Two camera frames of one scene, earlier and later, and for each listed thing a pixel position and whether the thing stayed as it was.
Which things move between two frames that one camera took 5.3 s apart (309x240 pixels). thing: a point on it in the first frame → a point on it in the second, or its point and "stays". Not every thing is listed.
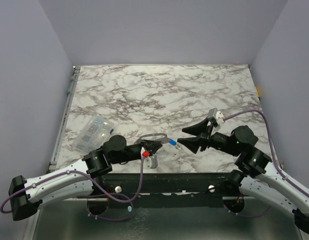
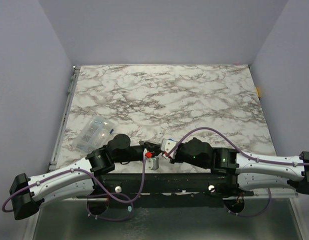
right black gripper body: x=205 y=137 → x=173 y=155
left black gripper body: x=133 y=152 stays
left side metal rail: x=73 y=83 stays
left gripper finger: x=153 y=144 stays
